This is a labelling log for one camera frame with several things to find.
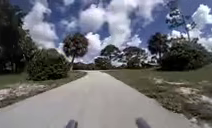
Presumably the palm tree with round crown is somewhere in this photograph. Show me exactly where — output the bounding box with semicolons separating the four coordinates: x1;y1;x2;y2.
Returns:
62;32;90;70

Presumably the pale concrete path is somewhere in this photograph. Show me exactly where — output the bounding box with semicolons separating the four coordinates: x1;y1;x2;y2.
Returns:
0;70;195;128

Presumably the round dark green bush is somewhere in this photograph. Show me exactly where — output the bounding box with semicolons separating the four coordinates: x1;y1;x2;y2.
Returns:
26;48;72;82

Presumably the robot's own part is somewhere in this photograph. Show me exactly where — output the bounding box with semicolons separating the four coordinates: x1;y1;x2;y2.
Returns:
65;119;79;128
135;117;152;128

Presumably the patchy grass with sandy spots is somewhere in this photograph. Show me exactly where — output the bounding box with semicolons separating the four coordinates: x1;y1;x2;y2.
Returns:
0;70;88;112
102;63;212;128

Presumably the row of trees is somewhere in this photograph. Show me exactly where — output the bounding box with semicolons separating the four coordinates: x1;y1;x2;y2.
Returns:
72;31;212;72

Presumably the tall thin pine tree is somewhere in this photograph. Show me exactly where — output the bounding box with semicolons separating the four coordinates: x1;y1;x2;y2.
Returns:
165;0;198;43

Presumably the large dark tree clump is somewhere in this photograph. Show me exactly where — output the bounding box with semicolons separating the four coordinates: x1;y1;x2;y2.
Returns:
0;0;39;75

